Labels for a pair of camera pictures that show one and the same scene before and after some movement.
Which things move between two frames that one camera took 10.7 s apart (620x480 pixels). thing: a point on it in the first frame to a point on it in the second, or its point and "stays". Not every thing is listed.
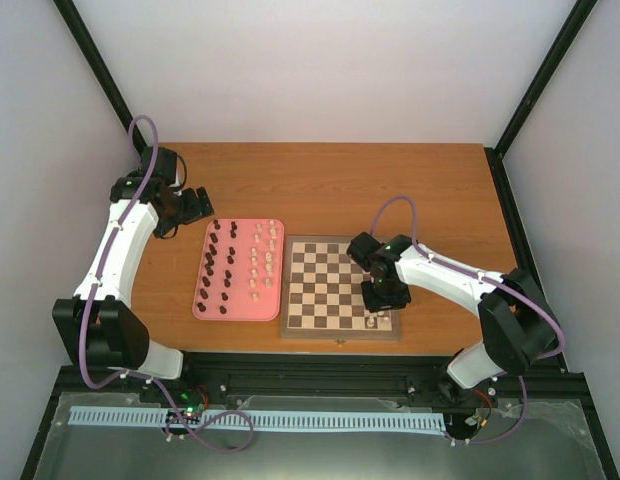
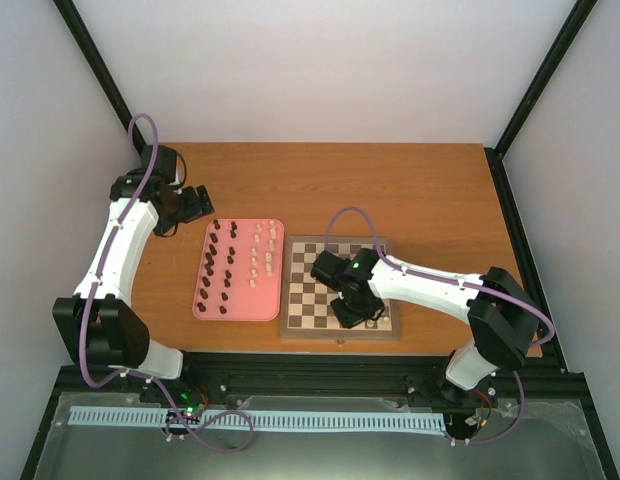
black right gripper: x=374 y=304 to x=347 y=320
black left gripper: x=195 y=210 stays
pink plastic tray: x=240 y=270 stays
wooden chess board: x=321 y=295 stays
